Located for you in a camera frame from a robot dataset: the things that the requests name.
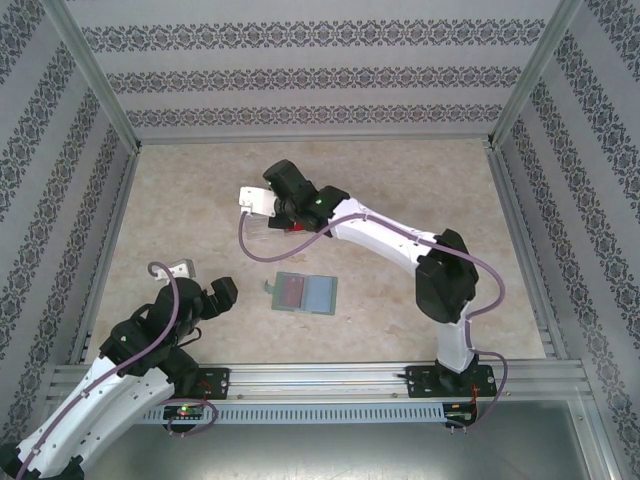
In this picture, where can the red card with white print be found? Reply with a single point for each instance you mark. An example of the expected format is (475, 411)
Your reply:
(291, 290)

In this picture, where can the mint green leather card holder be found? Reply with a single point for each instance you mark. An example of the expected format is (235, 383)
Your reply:
(317, 295)

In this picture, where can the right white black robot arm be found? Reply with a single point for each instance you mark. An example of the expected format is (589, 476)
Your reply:
(380, 235)

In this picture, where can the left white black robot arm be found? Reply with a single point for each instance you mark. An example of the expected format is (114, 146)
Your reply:
(100, 405)

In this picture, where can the clear plastic organizer box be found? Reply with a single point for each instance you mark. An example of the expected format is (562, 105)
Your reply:
(257, 232)

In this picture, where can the circuit board with green light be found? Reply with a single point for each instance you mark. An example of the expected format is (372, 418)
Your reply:
(185, 412)

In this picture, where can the grey metal sheet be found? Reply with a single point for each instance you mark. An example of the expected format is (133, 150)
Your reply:
(350, 455)

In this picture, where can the small dark circuit board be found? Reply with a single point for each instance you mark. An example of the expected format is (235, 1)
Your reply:
(460, 416)

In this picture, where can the aluminium table side rail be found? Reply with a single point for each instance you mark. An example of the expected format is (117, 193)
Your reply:
(520, 250)
(107, 250)

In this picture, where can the long aluminium base rail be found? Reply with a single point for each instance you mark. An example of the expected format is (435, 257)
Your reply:
(320, 382)

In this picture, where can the aluminium frame post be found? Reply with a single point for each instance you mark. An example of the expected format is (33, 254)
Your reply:
(99, 75)
(532, 75)
(597, 440)

